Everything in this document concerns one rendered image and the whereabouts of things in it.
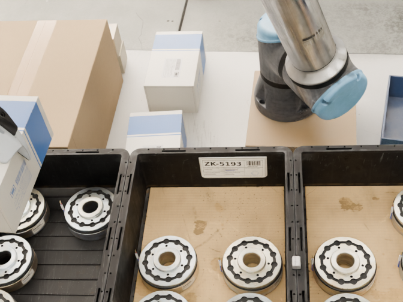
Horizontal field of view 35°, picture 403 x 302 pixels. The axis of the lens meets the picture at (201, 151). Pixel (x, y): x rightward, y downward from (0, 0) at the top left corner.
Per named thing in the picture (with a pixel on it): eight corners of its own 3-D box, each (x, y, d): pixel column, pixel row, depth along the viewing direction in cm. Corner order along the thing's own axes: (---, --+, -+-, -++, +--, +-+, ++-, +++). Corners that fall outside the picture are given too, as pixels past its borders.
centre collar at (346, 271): (328, 250, 111) (328, 247, 110) (358, 249, 110) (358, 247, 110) (331, 275, 107) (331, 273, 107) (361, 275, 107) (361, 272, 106)
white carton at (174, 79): (161, 58, 172) (156, 31, 165) (205, 57, 170) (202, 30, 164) (149, 112, 159) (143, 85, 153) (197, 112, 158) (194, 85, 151)
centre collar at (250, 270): (236, 250, 112) (236, 248, 112) (264, 247, 112) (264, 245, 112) (238, 275, 109) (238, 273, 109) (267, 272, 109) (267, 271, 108)
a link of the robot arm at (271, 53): (294, 39, 144) (293, -12, 133) (330, 73, 136) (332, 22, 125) (248, 61, 141) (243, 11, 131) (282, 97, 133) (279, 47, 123)
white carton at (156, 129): (137, 139, 154) (129, 112, 147) (186, 136, 153) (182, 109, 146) (128, 207, 141) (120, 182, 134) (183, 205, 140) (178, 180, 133)
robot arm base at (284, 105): (263, 70, 153) (261, 38, 145) (327, 78, 149) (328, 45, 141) (247, 117, 144) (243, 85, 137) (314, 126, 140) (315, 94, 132)
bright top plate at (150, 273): (146, 234, 117) (146, 232, 117) (201, 239, 115) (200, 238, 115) (132, 284, 111) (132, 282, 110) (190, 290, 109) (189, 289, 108)
